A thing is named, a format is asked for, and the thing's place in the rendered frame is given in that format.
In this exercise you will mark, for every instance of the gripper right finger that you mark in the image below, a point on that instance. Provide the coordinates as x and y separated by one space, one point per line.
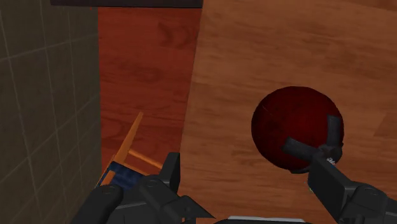
356 201

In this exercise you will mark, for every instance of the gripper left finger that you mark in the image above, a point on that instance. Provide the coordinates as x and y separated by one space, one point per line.
155 198

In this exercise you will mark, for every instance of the orange wooden chair blue seat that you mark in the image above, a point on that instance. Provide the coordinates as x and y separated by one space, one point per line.
125 149

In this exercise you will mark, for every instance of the dark red ball grey stalk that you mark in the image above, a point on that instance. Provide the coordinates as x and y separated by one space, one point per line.
291 118

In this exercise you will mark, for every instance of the brown wooden table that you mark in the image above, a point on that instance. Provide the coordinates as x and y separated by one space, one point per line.
279 46

